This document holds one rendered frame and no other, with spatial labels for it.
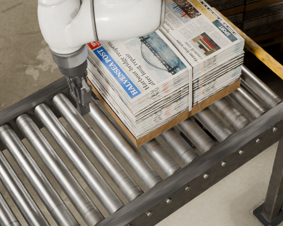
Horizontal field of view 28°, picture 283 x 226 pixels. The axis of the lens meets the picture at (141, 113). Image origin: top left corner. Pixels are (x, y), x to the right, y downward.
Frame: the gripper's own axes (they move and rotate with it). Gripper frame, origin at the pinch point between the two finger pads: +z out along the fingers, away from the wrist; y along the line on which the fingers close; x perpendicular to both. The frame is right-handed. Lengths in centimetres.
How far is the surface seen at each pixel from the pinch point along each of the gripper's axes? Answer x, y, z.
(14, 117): 15.8, 19.0, 13.4
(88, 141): 2.0, -2.4, 13.8
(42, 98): 5.4, 19.9, 13.4
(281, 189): -57, -31, 67
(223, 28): -42.4, -8.6, -9.6
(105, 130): -4.0, -2.0, 14.1
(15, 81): -6, 103, 93
